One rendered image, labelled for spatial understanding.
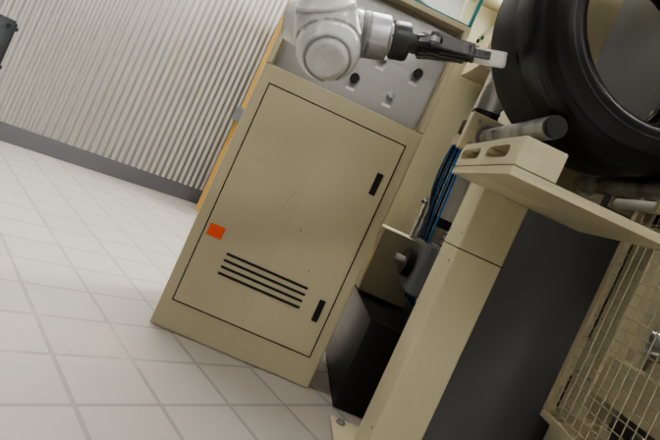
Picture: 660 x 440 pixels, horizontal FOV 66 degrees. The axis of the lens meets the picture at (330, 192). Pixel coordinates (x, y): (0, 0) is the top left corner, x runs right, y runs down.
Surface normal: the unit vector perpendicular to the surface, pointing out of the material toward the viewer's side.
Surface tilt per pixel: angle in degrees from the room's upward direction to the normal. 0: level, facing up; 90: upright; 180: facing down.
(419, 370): 90
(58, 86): 90
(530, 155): 90
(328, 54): 124
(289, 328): 90
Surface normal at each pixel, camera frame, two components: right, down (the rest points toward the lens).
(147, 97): 0.62, 0.29
